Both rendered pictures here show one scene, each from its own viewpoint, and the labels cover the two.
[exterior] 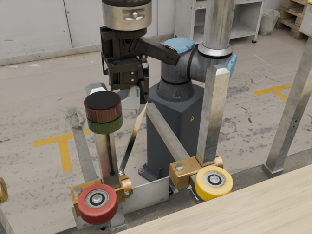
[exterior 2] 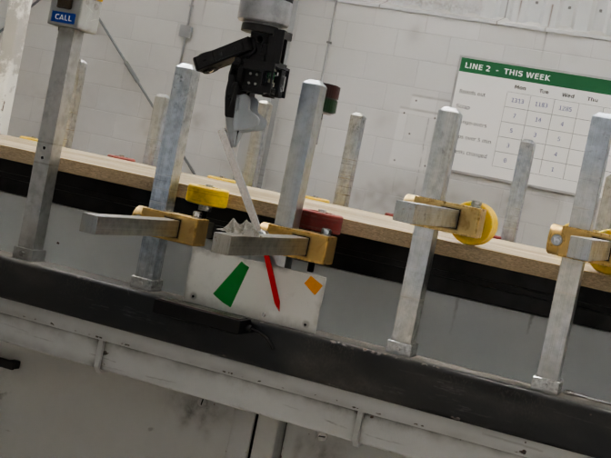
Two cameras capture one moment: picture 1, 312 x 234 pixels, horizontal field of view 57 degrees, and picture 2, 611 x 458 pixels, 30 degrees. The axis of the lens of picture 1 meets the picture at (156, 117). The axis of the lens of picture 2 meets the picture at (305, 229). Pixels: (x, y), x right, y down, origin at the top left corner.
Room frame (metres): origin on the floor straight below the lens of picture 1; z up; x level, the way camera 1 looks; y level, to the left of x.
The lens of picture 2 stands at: (1.92, 1.46, 0.98)
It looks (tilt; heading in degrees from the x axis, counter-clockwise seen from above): 3 degrees down; 221
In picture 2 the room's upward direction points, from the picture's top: 11 degrees clockwise
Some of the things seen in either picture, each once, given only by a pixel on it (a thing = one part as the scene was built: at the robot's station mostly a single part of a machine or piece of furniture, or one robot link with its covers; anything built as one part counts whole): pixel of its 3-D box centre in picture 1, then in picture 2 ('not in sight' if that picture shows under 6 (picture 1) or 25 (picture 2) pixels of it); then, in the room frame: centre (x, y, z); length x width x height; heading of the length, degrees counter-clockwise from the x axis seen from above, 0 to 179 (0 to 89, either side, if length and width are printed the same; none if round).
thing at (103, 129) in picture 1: (105, 118); (320, 104); (0.38, 0.09, 1.10); 0.06 x 0.06 x 0.02
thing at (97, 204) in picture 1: (100, 213); (315, 240); (0.36, 0.12, 0.85); 0.08 x 0.08 x 0.11
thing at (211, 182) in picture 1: (211, 193); (204, 214); (0.41, -0.13, 0.85); 0.08 x 0.08 x 0.11
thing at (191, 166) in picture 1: (196, 169); (168, 225); (0.51, -0.11, 0.83); 0.14 x 0.06 x 0.05; 112
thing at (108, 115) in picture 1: (103, 106); (323, 90); (0.38, 0.09, 1.12); 0.06 x 0.06 x 0.02
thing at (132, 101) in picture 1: (132, 102); (250, 123); (0.51, 0.05, 1.04); 0.06 x 0.03 x 0.09; 111
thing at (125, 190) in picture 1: (102, 193); (295, 243); (0.42, 0.12, 0.85); 0.14 x 0.06 x 0.05; 112
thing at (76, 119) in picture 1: (74, 117); (245, 226); (0.68, 0.25, 0.87); 0.09 x 0.07 x 0.02; 22
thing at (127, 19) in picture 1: (127, 14); (265, 14); (0.53, 0.05, 1.22); 0.10 x 0.09 x 0.05; 21
